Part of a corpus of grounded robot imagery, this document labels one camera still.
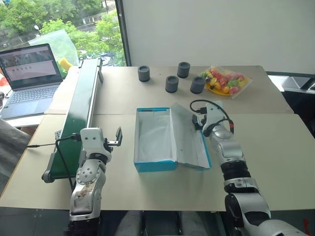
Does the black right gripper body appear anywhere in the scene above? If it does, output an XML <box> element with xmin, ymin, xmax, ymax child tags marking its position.
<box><xmin>196</xmin><ymin>114</ymin><xmax>207</xmax><ymax>131</ymax></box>

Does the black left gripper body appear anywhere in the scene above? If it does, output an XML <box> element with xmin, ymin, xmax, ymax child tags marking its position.
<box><xmin>102</xmin><ymin>137</ymin><xmax>118</xmax><ymax>153</ymax></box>

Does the blue cardboard box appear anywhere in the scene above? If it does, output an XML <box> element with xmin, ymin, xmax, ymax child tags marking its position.
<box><xmin>133</xmin><ymin>102</ymin><xmax>213</xmax><ymax>173</ymax></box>

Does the green conveyor belt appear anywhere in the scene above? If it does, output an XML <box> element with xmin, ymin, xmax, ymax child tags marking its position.
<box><xmin>41</xmin><ymin>58</ymin><xmax>104</xmax><ymax>184</ymax></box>

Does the dark grey cylinder cup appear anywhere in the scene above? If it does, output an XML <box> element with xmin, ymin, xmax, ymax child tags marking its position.
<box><xmin>137</xmin><ymin>65</ymin><xmax>151</xmax><ymax>83</ymax></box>
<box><xmin>190</xmin><ymin>76</ymin><xmax>206</xmax><ymax>95</ymax></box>
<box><xmin>177</xmin><ymin>61</ymin><xmax>191</xmax><ymax>79</ymax></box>
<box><xmin>165</xmin><ymin>75</ymin><xmax>179</xmax><ymax>93</ymax></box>

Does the white tissue paper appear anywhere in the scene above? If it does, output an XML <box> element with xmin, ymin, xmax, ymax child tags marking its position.
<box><xmin>135</xmin><ymin>111</ymin><xmax>177</xmax><ymax>163</ymax></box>

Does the yellow plastic plate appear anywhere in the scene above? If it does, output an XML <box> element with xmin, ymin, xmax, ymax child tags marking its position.
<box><xmin>205</xmin><ymin>82</ymin><xmax>233</xmax><ymax>96</ymax></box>

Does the clear bag of toy fruit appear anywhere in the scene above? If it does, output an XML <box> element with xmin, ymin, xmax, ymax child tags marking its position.
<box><xmin>197</xmin><ymin>64</ymin><xmax>253</xmax><ymax>99</ymax></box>

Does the white side table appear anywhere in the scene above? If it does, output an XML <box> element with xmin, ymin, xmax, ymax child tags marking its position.
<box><xmin>7</xmin><ymin>113</ymin><xmax>47</xmax><ymax>128</ymax></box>

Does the yellow toy banana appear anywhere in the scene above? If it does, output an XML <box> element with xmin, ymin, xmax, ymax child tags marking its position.
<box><xmin>59</xmin><ymin>57</ymin><xmax>74</xmax><ymax>72</ymax></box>

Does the grey fabric chair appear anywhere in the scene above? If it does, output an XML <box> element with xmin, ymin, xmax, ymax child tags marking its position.
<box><xmin>0</xmin><ymin>118</ymin><xmax>32</xmax><ymax>196</ymax></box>

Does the grey open laptop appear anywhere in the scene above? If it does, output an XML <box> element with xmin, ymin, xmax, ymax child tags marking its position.
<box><xmin>0</xmin><ymin>43</ymin><xmax>64</xmax><ymax>120</ymax></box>

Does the green translucent plastic bag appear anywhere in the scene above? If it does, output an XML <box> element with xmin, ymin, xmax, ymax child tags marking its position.
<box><xmin>29</xmin><ymin>29</ymin><xmax>80</xmax><ymax>74</ymax></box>

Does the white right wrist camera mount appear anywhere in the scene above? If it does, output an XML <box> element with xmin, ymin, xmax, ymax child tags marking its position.
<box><xmin>202</xmin><ymin>100</ymin><xmax>225</xmax><ymax>131</ymax></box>

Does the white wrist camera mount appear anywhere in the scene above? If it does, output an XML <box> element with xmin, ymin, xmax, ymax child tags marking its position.
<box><xmin>80</xmin><ymin>127</ymin><xmax>104</xmax><ymax>155</ymax></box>
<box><xmin>202</xmin><ymin>100</ymin><xmax>225</xmax><ymax>131</ymax></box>

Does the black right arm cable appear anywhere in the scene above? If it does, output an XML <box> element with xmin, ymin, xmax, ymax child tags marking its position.
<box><xmin>189</xmin><ymin>99</ymin><xmax>235</xmax><ymax>135</ymax></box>

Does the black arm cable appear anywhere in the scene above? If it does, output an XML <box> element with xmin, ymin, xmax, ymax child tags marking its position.
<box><xmin>189</xmin><ymin>99</ymin><xmax>235</xmax><ymax>135</ymax></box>
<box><xmin>55</xmin><ymin>133</ymin><xmax>81</xmax><ymax>191</ymax></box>

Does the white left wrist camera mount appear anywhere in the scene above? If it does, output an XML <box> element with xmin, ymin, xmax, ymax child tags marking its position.
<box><xmin>80</xmin><ymin>127</ymin><xmax>104</xmax><ymax>155</ymax></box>

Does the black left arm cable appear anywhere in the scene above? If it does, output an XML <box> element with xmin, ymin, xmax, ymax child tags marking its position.
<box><xmin>55</xmin><ymin>133</ymin><xmax>81</xmax><ymax>191</ymax></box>

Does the black window frame post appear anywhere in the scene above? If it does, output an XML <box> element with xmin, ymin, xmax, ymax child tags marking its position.
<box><xmin>114</xmin><ymin>0</ymin><xmax>133</xmax><ymax>67</ymax></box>

